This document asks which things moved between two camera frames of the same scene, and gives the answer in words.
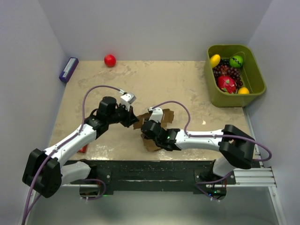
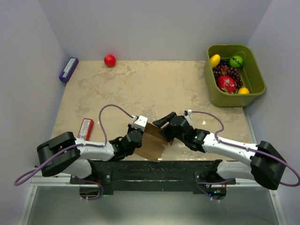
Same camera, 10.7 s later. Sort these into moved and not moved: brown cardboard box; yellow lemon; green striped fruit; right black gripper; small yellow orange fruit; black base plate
Moved: brown cardboard box; right black gripper
Not moved: green striped fruit; yellow lemon; black base plate; small yellow orange fruit
